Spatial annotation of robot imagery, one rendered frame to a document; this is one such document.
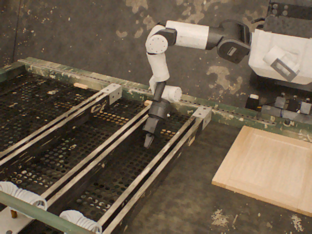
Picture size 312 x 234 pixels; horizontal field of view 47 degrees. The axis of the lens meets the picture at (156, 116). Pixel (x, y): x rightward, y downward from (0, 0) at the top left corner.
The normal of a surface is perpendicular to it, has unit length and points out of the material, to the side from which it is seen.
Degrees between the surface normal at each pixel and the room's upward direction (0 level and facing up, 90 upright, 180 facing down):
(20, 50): 0
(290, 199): 59
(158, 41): 43
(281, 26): 23
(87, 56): 0
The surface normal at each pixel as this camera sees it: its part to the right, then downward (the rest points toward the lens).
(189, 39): -0.12, 0.59
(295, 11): -0.44, 0.29
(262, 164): 0.04, -0.87
